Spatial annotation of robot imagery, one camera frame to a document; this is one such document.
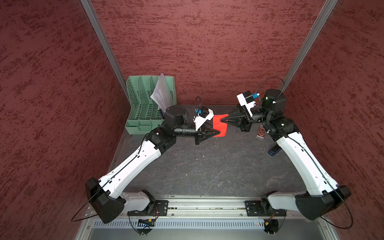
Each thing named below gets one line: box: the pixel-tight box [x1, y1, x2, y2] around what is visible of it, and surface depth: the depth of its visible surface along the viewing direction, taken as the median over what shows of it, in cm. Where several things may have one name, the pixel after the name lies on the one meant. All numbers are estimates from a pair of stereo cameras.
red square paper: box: [212, 114, 229, 138], surface depth 58 cm
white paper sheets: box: [150, 73, 175, 111], surface depth 94 cm
